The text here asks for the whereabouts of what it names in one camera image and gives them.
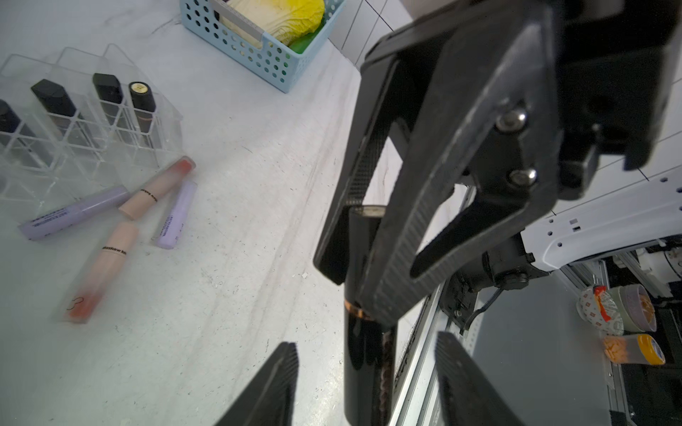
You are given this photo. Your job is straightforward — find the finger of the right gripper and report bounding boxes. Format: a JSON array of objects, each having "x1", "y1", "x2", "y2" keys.
[
  {"x1": 314, "y1": 10, "x2": 480, "y2": 285},
  {"x1": 358, "y1": 5, "x2": 562, "y2": 325}
]

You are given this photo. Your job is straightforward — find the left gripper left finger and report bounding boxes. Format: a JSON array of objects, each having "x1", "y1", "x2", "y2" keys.
[{"x1": 216, "y1": 342, "x2": 299, "y2": 426}]

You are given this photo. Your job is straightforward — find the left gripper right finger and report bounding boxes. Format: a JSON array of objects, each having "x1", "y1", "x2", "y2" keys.
[{"x1": 435, "y1": 332, "x2": 523, "y2": 426}]

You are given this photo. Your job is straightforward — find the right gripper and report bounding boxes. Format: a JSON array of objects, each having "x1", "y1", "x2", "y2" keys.
[{"x1": 553, "y1": 1, "x2": 681, "y2": 201}]

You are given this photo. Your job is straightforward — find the lilac lip gloss tube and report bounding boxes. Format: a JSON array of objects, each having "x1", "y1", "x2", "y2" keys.
[
  {"x1": 156, "y1": 180, "x2": 198, "y2": 250},
  {"x1": 18, "y1": 186, "x2": 131, "y2": 241}
]

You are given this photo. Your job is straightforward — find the black lipstick lowest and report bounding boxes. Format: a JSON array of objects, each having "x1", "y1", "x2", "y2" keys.
[{"x1": 129, "y1": 81, "x2": 161, "y2": 149}]

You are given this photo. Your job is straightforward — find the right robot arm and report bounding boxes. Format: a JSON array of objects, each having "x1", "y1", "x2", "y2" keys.
[{"x1": 314, "y1": 1, "x2": 681, "y2": 326}]

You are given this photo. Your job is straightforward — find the clear acrylic lipstick organizer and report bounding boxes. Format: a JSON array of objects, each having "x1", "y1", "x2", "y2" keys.
[{"x1": 1, "y1": 44, "x2": 184, "y2": 222}]

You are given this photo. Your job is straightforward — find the teal plastic basket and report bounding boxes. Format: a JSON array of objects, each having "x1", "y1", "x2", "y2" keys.
[{"x1": 179, "y1": 1, "x2": 345, "y2": 93}]

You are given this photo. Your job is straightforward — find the stacked paper cups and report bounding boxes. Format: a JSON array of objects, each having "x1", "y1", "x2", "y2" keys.
[{"x1": 577, "y1": 284, "x2": 666, "y2": 367}]

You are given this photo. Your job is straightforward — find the peach lip gloss tube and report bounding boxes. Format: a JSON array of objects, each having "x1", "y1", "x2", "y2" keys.
[{"x1": 65, "y1": 222, "x2": 139, "y2": 323}]

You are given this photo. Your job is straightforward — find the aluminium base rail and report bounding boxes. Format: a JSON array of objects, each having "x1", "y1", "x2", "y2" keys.
[{"x1": 389, "y1": 287, "x2": 482, "y2": 425}]

